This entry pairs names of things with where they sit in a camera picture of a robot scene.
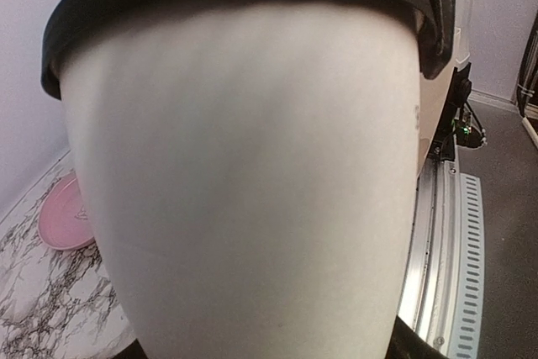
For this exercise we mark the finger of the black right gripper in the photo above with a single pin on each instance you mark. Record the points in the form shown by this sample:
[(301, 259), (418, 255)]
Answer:
[(436, 40)]

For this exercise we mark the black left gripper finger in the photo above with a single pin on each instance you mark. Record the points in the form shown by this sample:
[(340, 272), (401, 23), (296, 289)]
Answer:
[(406, 344)]

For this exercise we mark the white paper bag pink handles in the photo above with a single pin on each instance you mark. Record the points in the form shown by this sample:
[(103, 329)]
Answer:
[(433, 95)]

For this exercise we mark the pink plate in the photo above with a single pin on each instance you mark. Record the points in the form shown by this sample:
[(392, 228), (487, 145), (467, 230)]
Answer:
[(63, 223)]

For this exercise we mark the front aluminium rail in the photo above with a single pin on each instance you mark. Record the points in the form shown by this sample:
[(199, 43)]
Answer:
[(442, 297)]

